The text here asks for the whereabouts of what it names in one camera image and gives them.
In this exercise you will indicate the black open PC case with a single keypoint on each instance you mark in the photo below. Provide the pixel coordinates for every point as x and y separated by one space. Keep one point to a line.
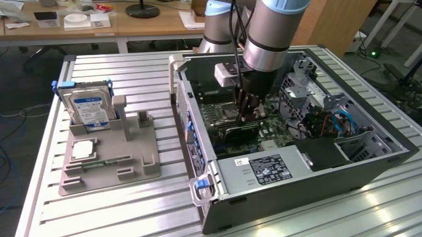
297 197

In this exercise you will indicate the silver disk bay cage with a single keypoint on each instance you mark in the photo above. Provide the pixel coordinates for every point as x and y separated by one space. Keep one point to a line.
297 92

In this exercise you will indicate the wooden desk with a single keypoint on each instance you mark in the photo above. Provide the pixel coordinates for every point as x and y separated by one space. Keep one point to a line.
33 34

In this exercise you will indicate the green motherboard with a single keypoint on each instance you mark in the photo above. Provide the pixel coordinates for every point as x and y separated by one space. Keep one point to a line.
274 128

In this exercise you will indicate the silver finned heatsink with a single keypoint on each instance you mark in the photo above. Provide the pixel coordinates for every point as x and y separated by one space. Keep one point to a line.
269 146

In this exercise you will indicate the white desk frame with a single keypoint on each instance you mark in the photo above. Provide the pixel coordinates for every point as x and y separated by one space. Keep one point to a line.
392 22

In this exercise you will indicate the red packet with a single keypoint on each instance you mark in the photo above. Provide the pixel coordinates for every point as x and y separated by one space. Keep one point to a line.
103 8

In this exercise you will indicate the grey parts rack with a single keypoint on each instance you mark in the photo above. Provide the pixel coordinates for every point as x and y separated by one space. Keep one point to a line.
109 145

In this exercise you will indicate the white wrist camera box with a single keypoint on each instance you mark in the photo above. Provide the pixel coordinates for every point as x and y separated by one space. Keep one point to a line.
226 75

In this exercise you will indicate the white box black top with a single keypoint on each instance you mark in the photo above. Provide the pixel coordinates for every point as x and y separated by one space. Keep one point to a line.
47 19

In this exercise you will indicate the white box round recess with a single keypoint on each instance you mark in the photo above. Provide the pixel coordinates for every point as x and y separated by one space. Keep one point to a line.
78 22

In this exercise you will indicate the black office chair base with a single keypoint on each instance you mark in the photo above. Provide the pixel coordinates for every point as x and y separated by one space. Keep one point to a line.
43 51

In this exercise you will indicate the black floor stand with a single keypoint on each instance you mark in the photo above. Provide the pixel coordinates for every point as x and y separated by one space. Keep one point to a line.
396 71

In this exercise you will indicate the black round lamp base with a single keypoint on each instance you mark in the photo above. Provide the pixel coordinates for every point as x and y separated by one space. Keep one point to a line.
143 11

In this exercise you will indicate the brown cardboard box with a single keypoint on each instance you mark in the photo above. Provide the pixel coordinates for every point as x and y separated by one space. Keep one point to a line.
198 7

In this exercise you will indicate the plain white box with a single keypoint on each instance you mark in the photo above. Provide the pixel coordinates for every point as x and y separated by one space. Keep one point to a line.
101 21

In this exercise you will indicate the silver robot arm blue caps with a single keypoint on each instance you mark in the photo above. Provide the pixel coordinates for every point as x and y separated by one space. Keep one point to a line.
268 37

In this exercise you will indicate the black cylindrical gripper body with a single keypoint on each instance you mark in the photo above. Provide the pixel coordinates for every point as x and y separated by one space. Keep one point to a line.
258 81

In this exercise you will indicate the green RAM stick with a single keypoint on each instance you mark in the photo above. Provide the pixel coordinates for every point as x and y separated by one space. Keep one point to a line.
99 163

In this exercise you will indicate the grey power supply unit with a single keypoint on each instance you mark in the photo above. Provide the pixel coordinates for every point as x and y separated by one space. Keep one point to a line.
230 172

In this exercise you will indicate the green GPU card black fan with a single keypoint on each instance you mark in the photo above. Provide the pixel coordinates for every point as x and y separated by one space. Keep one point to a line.
242 134

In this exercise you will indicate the white paper stack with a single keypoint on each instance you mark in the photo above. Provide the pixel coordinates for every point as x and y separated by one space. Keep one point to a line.
191 21

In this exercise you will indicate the CPU socket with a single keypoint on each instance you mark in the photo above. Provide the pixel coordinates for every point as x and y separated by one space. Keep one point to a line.
229 109

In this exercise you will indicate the wooden cabinet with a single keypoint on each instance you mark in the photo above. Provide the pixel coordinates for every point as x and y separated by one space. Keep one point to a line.
330 24

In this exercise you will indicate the white paper slip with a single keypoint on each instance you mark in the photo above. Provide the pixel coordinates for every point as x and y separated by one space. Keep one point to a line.
16 25

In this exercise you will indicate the hard disk blue label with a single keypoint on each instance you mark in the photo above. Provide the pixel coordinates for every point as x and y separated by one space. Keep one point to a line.
89 108

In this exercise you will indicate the silver socket cover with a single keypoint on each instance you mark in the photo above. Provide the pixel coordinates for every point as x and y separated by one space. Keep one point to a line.
261 112

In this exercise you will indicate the blue case latch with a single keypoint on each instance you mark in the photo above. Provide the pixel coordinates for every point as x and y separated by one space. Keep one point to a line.
202 185

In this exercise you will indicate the silver CPU chip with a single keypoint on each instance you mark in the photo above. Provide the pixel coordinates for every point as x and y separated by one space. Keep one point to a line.
82 150

